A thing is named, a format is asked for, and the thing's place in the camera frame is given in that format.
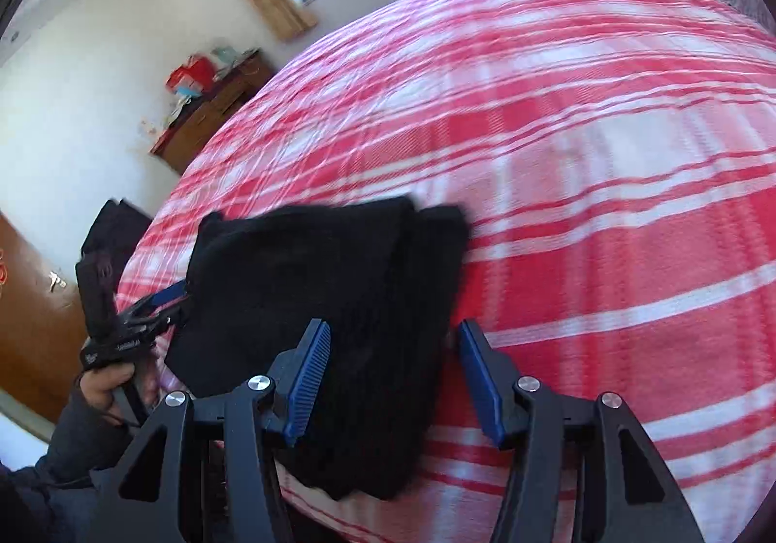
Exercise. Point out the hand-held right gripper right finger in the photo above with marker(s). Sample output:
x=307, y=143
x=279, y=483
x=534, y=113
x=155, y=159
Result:
x=479, y=379

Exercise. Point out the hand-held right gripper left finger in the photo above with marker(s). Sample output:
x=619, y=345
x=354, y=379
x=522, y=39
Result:
x=309, y=379

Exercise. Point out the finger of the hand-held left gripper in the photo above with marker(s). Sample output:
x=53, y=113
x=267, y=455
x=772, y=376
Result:
x=173, y=323
x=167, y=296

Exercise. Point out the black pants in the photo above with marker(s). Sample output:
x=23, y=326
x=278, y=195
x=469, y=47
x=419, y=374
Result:
x=339, y=276

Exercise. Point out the person's left forearm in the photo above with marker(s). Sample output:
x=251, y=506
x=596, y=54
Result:
x=79, y=440

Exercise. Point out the person's left hand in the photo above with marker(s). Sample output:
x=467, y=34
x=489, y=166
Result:
x=106, y=382

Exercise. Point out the black garment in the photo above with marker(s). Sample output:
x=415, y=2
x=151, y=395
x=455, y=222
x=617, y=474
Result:
x=115, y=228

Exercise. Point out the brown wooden door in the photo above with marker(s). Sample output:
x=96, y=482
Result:
x=30, y=331

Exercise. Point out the brown wooden cabinet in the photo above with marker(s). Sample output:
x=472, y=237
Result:
x=212, y=113

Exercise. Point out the person's dark jacket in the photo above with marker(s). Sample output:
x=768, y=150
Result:
x=30, y=506

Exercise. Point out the red gift bag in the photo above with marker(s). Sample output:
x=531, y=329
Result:
x=191, y=73

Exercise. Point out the red plaid blanket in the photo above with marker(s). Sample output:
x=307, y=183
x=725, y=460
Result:
x=606, y=185

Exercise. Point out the light green packet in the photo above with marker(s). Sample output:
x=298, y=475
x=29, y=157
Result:
x=223, y=56

